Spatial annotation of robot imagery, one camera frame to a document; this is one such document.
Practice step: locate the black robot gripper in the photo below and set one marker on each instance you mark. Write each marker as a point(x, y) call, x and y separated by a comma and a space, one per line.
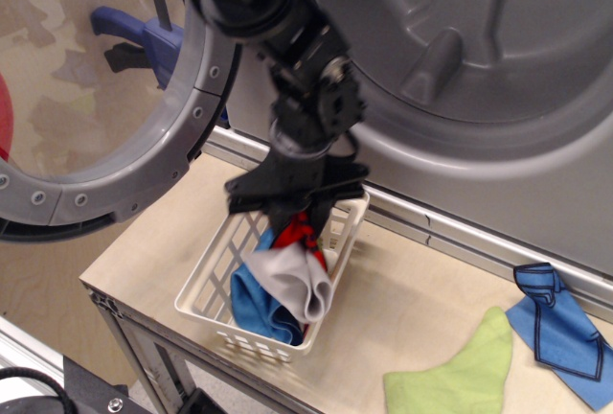
point(282, 186)

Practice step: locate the red patterned cloth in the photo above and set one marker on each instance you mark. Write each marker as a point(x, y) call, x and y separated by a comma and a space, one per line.
point(299, 230)

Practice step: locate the grey felt cloth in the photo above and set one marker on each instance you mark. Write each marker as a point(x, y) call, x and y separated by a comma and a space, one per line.
point(295, 278)

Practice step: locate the blue felt cloth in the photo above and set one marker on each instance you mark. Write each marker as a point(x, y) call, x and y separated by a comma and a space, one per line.
point(257, 311)

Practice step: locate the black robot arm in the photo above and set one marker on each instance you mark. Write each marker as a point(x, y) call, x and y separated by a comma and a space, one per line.
point(318, 103)

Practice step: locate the white plastic laundry basket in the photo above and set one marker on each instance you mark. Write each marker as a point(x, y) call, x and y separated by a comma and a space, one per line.
point(205, 298)

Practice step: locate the grey washing machine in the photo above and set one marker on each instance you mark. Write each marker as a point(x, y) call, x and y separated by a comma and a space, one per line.
point(488, 126)

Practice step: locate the round washing machine door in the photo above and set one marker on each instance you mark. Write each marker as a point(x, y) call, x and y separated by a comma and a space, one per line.
point(90, 147)

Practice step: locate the blue clamp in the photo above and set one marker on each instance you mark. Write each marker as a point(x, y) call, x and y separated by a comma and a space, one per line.
point(147, 45)

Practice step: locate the green felt cloth on table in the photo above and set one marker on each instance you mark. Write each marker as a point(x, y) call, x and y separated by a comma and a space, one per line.
point(473, 381)

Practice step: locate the blue stitched cloth on table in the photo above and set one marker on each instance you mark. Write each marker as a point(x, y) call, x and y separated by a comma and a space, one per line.
point(560, 334)

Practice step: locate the red object at left edge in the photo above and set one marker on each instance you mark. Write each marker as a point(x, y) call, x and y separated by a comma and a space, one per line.
point(6, 120)

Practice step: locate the aluminium table frame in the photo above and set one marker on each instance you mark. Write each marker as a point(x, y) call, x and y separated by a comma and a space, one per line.
point(161, 359)

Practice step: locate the black metal base plate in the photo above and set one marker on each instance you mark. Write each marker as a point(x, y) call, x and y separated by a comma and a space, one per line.
point(81, 392)

